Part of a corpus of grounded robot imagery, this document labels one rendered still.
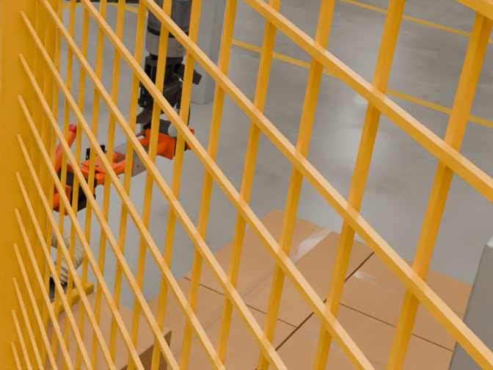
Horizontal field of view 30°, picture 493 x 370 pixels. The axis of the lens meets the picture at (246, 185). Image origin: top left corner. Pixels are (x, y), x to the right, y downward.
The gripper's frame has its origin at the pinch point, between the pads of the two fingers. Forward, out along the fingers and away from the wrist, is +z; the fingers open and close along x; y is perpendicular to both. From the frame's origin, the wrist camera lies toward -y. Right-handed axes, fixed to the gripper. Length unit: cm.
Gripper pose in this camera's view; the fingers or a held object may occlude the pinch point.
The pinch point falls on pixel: (163, 137)
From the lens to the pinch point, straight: 202.6
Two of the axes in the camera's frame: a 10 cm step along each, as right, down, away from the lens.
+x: 8.6, 3.3, -4.0
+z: -1.3, 8.9, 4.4
